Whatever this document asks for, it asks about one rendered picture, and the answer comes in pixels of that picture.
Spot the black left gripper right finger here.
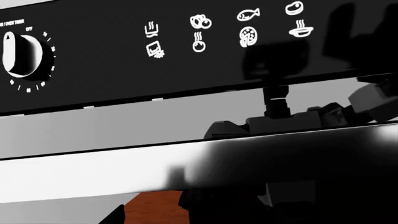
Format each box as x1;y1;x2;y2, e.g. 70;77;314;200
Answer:
177;189;212;224

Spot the white oven timer knob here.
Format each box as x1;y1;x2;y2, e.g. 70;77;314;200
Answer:
1;30;55;82

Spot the black oven control panel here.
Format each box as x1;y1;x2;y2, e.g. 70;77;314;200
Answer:
0;0;398;117

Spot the chrome oven door handle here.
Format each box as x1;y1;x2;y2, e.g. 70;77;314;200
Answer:
0;123;398;204

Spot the grey oven door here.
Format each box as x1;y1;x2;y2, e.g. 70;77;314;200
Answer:
0;77;398;224

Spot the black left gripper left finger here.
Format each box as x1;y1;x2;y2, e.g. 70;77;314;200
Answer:
98;203;126;224

